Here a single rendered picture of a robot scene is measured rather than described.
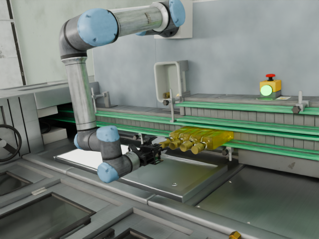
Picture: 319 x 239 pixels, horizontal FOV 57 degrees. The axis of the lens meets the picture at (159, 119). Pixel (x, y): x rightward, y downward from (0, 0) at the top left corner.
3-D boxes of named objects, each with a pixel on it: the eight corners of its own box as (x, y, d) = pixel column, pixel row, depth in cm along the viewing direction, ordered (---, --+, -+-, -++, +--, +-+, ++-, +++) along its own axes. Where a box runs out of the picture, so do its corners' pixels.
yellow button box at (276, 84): (266, 95, 135) (259, 97, 130) (266, 78, 133) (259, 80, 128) (281, 95, 130) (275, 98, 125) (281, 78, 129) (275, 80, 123)
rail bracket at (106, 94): (113, 107, 204) (86, 114, 188) (110, 84, 200) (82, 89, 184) (117, 108, 201) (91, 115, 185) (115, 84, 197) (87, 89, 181)
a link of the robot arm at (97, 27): (160, 4, 136) (58, 19, 99) (185, -5, 126) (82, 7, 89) (166, 30, 139) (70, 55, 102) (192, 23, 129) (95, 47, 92)
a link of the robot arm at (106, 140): (85, 130, 106) (91, 158, 108) (104, 130, 98) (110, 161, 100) (102, 124, 112) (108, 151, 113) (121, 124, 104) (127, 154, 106)
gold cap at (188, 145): (186, 148, 126) (180, 151, 122) (185, 140, 125) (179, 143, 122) (192, 149, 123) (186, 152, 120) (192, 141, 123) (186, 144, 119)
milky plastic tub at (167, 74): (166, 99, 175) (156, 102, 168) (163, 61, 170) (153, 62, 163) (190, 100, 163) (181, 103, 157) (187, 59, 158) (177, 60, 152)
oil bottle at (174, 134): (193, 133, 151) (166, 145, 136) (192, 122, 150) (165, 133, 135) (202, 134, 148) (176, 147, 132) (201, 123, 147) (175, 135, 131)
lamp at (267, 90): (262, 95, 129) (259, 96, 126) (262, 84, 128) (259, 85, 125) (272, 95, 126) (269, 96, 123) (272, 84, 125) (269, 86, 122)
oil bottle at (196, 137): (212, 135, 144) (187, 148, 128) (212, 124, 142) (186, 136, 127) (223, 136, 140) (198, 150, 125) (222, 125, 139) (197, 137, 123)
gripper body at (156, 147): (164, 160, 120) (144, 171, 111) (149, 157, 125) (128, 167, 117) (163, 142, 118) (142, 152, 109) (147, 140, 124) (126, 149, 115)
